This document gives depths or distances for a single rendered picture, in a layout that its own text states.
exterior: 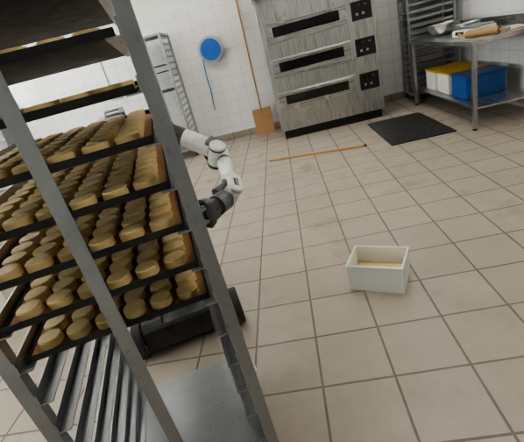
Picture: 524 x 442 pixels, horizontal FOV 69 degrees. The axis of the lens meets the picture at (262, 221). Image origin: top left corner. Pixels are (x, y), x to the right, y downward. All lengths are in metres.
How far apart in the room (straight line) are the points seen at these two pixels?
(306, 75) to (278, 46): 0.54
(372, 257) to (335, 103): 3.74
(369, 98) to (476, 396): 4.70
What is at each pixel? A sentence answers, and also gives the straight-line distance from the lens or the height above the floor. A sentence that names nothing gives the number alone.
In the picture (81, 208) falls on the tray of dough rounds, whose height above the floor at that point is 1.14.
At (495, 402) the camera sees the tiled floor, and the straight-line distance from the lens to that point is 1.74.
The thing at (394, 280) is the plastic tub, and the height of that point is 0.08.
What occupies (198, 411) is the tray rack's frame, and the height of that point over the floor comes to 0.15.
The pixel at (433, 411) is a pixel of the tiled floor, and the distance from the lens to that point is 1.68.
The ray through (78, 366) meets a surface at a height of 0.68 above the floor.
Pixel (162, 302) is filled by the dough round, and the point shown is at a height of 0.88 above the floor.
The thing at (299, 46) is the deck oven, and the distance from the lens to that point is 5.67.
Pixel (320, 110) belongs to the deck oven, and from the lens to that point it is 5.77.
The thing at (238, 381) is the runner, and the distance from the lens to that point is 1.06.
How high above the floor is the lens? 1.33
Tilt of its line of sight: 24 degrees down
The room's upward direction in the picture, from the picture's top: 15 degrees counter-clockwise
